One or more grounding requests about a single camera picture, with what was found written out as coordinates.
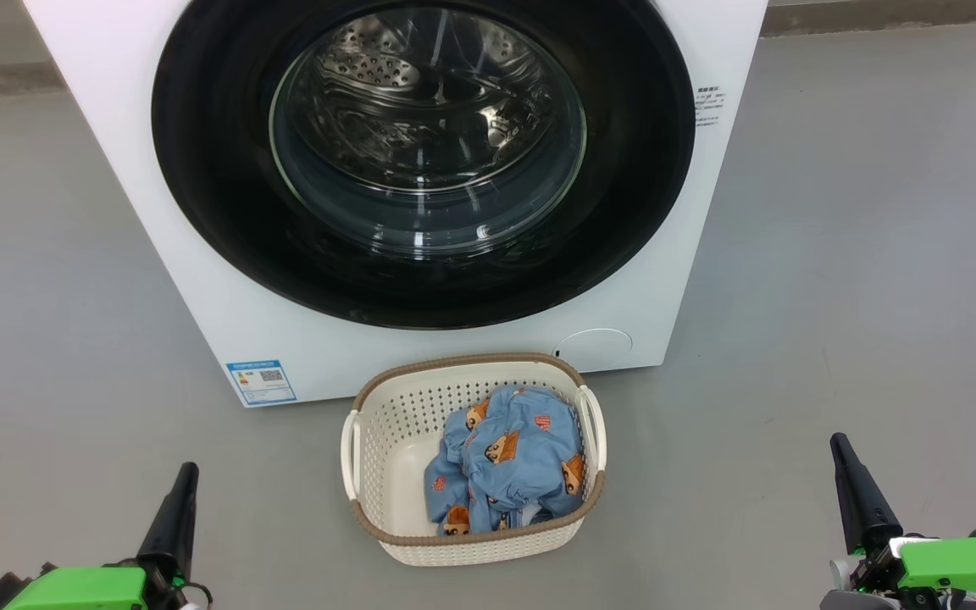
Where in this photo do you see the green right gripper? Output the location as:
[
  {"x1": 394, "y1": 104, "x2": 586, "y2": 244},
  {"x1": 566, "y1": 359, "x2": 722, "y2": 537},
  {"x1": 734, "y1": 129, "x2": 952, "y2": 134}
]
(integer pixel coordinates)
[{"x1": 820, "y1": 433, "x2": 976, "y2": 610}]

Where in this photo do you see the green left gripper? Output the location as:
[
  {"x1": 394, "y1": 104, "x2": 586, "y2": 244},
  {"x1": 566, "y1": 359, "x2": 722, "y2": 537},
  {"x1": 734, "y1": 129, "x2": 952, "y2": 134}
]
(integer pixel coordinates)
[{"x1": 3, "y1": 462, "x2": 211, "y2": 610}]

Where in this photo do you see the black round glass washer door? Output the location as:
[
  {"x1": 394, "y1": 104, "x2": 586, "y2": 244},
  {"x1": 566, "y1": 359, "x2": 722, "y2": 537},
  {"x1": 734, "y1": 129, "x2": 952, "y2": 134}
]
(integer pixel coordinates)
[{"x1": 151, "y1": 0, "x2": 697, "y2": 331}]

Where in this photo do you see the white front-load washing machine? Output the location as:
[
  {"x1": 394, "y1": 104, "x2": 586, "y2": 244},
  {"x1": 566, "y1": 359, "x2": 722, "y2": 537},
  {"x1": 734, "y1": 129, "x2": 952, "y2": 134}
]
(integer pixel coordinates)
[{"x1": 22, "y1": 0, "x2": 770, "y2": 409}]

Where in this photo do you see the perforated steel washing machine drum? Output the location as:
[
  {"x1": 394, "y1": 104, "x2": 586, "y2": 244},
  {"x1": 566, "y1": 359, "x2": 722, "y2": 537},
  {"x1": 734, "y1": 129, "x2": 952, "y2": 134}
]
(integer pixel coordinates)
[{"x1": 272, "y1": 8, "x2": 587, "y2": 255}]

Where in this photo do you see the blue energy label sticker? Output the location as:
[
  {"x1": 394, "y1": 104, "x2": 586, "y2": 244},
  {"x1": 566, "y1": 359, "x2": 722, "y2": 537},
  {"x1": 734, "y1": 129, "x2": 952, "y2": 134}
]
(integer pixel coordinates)
[{"x1": 225, "y1": 360, "x2": 297, "y2": 407}]

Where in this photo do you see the cream perforated laundry basket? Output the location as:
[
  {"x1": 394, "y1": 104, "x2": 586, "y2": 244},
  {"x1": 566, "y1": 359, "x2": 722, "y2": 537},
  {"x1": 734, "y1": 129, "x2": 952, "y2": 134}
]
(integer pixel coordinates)
[{"x1": 340, "y1": 352, "x2": 607, "y2": 567}]

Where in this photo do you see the round white drain filter cover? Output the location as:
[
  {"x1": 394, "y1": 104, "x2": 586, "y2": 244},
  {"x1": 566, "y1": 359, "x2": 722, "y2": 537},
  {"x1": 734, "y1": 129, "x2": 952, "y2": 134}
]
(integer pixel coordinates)
[{"x1": 552, "y1": 328, "x2": 634, "y2": 372}]

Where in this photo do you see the small printed text sticker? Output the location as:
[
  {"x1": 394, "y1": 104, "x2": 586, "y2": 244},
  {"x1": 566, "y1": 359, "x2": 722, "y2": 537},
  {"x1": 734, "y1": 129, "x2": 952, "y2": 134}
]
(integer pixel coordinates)
[{"x1": 695, "y1": 83, "x2": 729, "y2": 128}]

